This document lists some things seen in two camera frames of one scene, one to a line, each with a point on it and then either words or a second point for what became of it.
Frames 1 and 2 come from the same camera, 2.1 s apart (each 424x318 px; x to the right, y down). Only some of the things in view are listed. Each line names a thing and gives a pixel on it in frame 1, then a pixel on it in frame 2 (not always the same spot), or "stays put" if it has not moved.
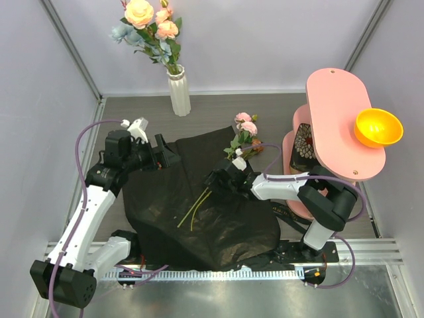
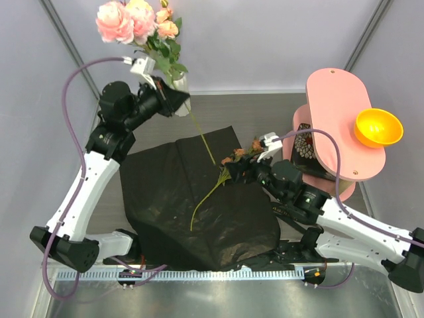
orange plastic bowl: x=375 y=128 stays put
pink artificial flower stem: x=248 y=128 → x=132 y=24
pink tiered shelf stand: x=335 y=98 stays put
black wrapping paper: x=179 y=220 stays put
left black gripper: x=169 y=156 → x=169 y=99
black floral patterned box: x=303 y=156 stays put
